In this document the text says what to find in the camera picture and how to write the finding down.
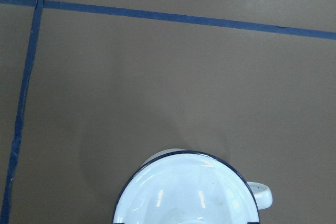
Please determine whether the white enamel mug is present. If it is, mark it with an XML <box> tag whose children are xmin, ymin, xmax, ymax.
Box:
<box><xmin>139</xmin><ymin>148</ymin><xmax>273</xmax><ymax>210</ymax></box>

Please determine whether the white enamel mug lid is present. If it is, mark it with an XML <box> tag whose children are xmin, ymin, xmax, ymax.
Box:
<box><xmin>112</xmin><ymin>154</ymin><xmax>260</xmax><ymax>223</ymax></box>

